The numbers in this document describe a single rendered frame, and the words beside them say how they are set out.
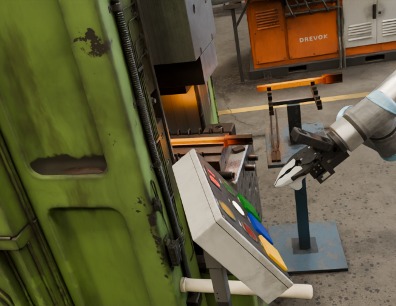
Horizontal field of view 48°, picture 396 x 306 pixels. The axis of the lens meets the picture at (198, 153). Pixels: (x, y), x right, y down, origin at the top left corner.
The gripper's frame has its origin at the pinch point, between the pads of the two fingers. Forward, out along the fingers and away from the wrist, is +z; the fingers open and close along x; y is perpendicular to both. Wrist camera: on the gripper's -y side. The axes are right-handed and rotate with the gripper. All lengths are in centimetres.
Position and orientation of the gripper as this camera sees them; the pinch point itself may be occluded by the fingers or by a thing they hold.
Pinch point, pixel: (277, 181)
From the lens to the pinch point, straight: 125.1
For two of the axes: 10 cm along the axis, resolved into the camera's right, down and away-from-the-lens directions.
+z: -7.5, 6.4, 1.6
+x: -1.8, -4.3, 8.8
